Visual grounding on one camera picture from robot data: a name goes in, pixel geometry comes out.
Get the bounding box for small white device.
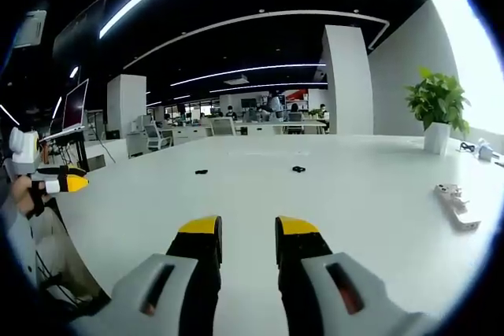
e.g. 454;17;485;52
476;138;496;161

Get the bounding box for person's left hand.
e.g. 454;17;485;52
10;175;46;218

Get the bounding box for dark hanging screen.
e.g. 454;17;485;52
52;0;109;62

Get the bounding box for white drawer cabinet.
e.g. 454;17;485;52
125;131;150;159

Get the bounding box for green potted plant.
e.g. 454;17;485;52
404;67;472;155

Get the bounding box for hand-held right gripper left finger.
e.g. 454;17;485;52
109;216;223;336

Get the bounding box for white office desk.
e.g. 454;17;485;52
172;120;328;137

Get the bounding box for white ceiling unit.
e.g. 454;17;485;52
13;9;48;49

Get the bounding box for black laptop stand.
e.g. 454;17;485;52
57;137;90;172

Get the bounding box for white mesh office chair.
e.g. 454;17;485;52
143;123;175;153
209;116;238;138

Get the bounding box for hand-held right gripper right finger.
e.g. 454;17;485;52
274;216;430;336

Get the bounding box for open laptop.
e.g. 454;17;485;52
38;78;91;142

